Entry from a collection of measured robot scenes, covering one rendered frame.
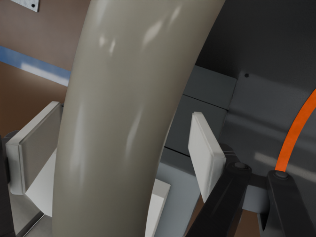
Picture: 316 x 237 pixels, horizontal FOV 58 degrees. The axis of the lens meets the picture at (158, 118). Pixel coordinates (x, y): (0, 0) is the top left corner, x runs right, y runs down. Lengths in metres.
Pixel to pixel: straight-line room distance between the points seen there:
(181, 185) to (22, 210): 0.31
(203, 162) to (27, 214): 0.45
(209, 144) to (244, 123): 1.23
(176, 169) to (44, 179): 0.30
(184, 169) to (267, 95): 0.80
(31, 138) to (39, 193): 0.59
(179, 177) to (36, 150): 0.46
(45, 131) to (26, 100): 1.73
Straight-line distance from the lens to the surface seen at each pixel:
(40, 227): 0.57
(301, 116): 1.37
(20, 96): 1.93
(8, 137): 0.18
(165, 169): 0.61
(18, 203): 0.58
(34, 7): 1.69
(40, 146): 0.18
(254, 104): 1.35
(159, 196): 0.59
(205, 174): 0.16
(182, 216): 0.67
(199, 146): 0.18
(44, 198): 0.75
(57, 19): 1.62
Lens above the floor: 1.28
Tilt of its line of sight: 60 degrees down
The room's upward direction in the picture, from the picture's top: 140 degrees counter-clockwise
